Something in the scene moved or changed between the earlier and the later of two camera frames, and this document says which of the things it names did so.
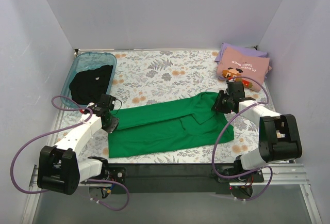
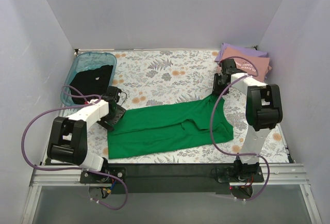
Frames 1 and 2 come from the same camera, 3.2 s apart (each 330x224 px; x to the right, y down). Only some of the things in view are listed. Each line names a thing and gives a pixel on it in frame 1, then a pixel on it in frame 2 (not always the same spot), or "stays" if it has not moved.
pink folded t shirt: x=235 y=66 stays
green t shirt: x=191 y=123 stays
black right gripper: x=218 y=104 to x=219 y=85
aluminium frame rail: x=275 y=175 stays
